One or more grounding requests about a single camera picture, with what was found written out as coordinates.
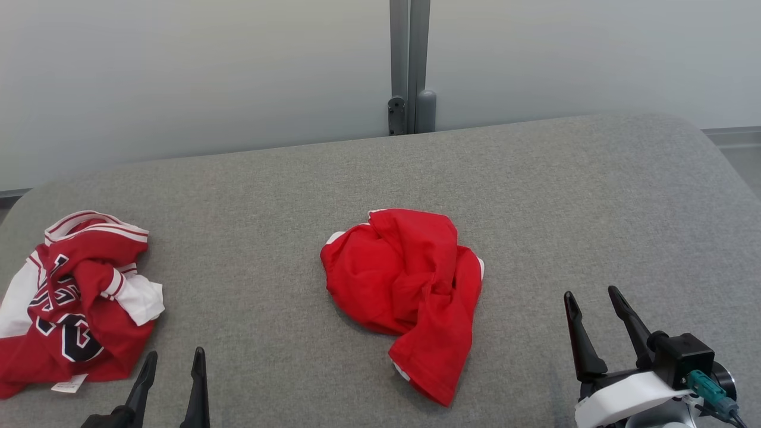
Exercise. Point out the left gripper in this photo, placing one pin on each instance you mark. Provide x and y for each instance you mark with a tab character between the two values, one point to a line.
110	419

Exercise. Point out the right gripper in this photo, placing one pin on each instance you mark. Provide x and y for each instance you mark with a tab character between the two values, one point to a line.
624	398

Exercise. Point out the red garment with white trim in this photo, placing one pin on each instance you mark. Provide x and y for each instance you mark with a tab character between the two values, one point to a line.
404	279

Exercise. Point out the red white numbered jersey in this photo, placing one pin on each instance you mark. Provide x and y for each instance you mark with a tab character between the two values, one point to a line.
89	249

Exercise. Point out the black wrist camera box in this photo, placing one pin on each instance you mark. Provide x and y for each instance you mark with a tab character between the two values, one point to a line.
684	356

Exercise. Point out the grey metal partition post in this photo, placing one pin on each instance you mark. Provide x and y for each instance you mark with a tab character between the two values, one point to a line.
410	47

